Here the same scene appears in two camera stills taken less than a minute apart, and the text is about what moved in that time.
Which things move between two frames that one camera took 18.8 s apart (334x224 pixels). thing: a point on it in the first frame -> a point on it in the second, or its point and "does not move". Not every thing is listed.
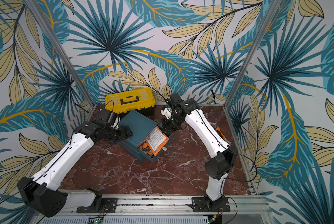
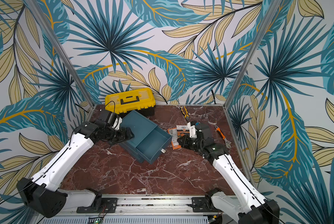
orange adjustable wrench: x=219 y=130 does not move
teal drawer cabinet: x=140 y=127 does not move
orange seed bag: x=156 y=140 -> x=173 y=132
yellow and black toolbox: x=142 y=100 does not move
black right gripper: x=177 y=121 -> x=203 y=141
